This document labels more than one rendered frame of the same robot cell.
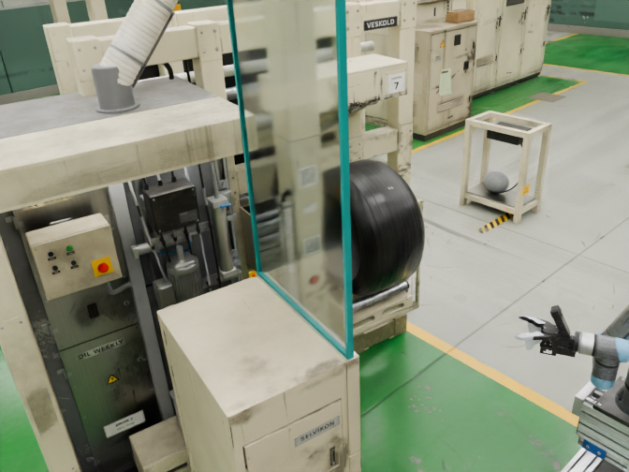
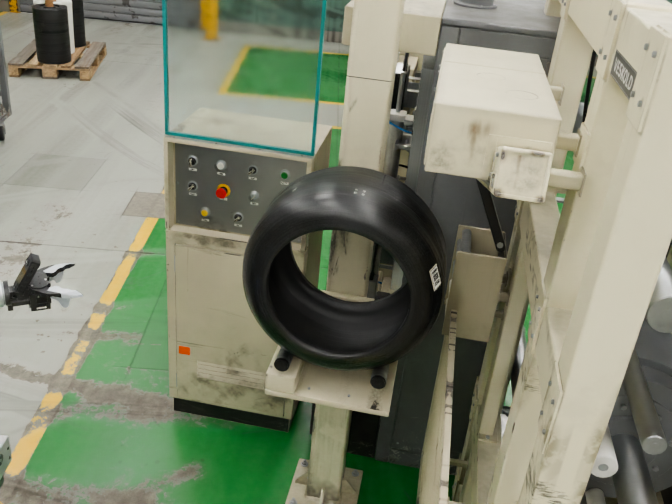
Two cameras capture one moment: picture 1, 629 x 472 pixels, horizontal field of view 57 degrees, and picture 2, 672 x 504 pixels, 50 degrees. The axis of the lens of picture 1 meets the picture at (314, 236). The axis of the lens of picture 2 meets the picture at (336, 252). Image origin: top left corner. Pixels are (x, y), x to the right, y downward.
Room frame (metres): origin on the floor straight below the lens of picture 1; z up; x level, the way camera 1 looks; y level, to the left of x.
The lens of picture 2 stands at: (3.27, -1.63, 2.16)
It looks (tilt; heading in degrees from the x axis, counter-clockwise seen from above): 28 degrees down; 128
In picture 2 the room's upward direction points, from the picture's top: 6 degrees clockwise
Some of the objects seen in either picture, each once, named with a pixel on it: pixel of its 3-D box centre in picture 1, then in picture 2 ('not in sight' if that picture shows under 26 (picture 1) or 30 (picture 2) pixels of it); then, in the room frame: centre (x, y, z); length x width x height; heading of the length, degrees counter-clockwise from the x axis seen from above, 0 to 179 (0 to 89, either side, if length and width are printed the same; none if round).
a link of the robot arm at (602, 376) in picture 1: (604, 368); not in sight; (1.50, -0.96, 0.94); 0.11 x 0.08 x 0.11; 156
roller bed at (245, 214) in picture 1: (269, 235); (473, 282); (2.40, 0.21, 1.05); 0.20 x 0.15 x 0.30; 120
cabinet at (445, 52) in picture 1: (433, 78); not in sight; (6.99, -1.53, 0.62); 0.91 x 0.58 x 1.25; 130
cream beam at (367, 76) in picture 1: (335, 85); (487, 105); (2.50, -0.13, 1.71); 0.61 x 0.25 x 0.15; 120
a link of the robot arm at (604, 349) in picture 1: (610, 348); not in sight; (1.49, -0.96, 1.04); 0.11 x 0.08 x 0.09; 66
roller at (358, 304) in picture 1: (374, 297); (294, 332); (2.06, -0.24, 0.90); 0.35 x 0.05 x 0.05; 120
